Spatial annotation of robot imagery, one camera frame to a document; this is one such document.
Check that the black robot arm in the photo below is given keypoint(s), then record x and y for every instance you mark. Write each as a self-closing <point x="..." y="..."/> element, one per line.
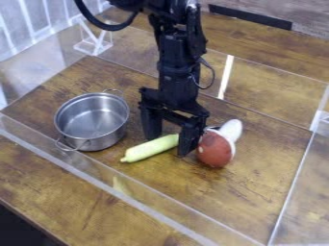
<point x="180" y="42"/>

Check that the red plush mushroom toy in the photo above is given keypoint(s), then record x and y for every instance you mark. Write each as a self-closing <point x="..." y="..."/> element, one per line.
<point x="215" y="148"/>

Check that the stainless steel pot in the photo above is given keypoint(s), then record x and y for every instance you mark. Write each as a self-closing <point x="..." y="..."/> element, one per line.
<point x="91" y="121"/>

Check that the black bar on table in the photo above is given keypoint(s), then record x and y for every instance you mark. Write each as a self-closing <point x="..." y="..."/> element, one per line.
<point x="251" y="17"/>

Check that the clear acrylic triangle bracket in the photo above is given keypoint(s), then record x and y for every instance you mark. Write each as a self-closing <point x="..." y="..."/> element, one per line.
<point x="93" y="44"/>

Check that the green handled metal spoon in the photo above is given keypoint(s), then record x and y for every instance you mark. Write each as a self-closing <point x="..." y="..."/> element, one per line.
<point x="150" y="148"/>

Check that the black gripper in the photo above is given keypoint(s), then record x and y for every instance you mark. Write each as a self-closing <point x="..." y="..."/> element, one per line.
<point x="172" y="102"/>

